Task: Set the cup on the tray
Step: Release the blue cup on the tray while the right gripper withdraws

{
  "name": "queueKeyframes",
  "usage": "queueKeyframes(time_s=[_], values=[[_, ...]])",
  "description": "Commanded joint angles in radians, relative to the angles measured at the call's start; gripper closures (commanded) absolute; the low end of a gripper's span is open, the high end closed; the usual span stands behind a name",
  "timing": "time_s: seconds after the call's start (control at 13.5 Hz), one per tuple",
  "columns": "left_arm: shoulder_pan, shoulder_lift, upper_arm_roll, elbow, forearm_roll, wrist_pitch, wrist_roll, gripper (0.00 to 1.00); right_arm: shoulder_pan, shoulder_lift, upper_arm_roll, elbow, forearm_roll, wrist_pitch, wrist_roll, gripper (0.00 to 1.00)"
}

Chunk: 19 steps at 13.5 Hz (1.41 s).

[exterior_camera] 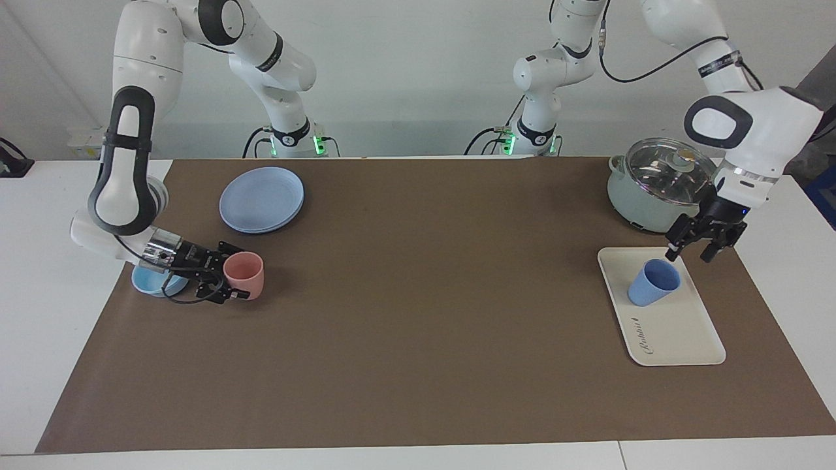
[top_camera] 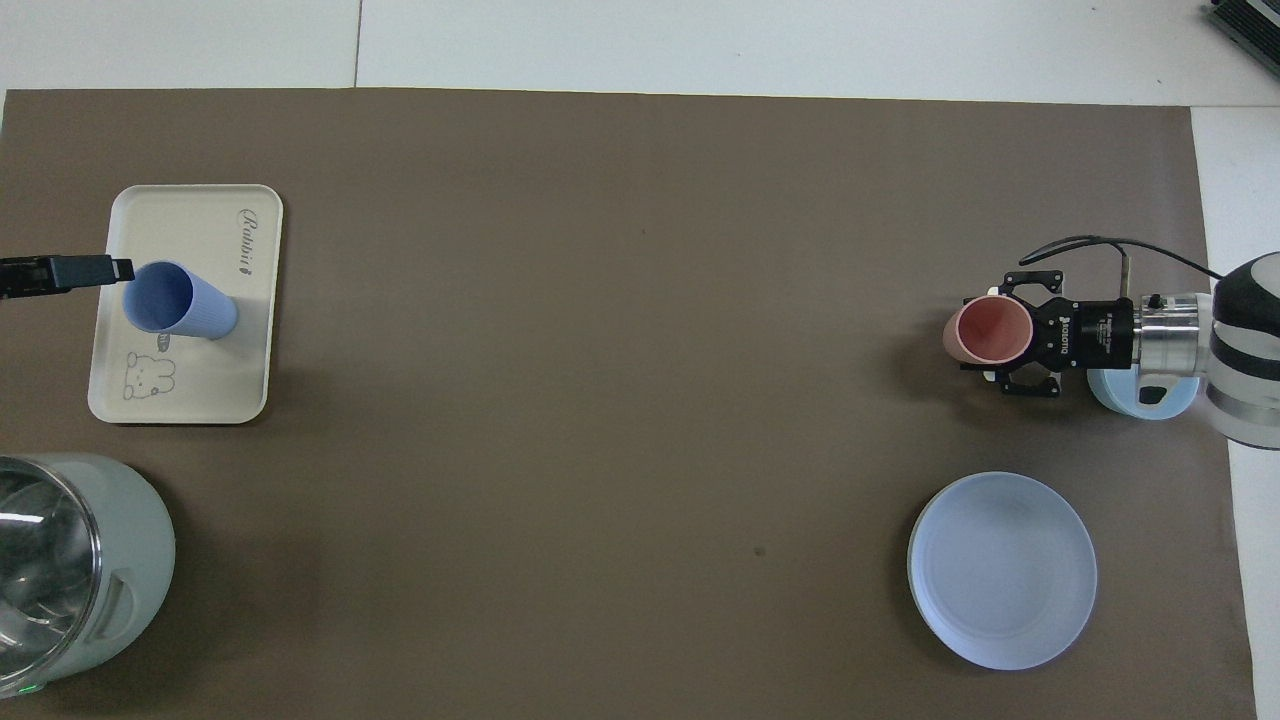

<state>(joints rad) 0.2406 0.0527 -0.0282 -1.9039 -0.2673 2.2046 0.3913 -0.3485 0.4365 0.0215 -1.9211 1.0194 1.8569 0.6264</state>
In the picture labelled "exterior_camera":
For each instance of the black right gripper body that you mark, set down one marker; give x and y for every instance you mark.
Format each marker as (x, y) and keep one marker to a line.
(196, 260)

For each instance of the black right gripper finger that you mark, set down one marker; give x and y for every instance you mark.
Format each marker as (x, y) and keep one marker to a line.
(222, 290)
(230, 248)

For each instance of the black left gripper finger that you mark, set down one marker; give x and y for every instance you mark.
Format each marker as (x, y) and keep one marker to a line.
(718, 247)
(680, 238)

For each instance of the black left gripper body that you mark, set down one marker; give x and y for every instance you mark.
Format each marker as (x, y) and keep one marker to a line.
(722, 219)

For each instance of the pink plastic cup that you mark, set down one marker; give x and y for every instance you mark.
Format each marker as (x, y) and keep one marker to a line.
(247, 274)

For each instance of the blue plastic cup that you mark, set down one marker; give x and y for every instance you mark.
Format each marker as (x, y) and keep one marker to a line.
(653, 284)

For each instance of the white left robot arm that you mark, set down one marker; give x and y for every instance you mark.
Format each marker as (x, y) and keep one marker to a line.
(764, 127)

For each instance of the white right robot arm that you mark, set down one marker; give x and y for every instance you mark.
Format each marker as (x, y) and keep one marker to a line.
(127, 163)

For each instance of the cream rabbit print tray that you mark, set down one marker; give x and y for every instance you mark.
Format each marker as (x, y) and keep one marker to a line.
(679, 333)

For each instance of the light blue bowl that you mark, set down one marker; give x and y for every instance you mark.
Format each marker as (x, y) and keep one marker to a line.
(150, 284)

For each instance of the periwinkle blue plate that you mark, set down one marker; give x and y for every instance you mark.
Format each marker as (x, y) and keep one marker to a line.
(261, 199)

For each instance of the pale green electric pot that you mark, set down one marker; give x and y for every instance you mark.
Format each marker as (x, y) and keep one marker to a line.
(633, 202)

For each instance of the glass pot lid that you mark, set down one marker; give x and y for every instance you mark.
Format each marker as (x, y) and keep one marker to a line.
(663, 173)

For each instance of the blue box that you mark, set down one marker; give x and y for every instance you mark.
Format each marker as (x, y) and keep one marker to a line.
(824, 199)

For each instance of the large brown table mat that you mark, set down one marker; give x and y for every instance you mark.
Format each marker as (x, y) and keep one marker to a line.
(418, 326)

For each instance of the black object on table edge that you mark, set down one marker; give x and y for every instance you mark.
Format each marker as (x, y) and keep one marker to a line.
(13, 163)

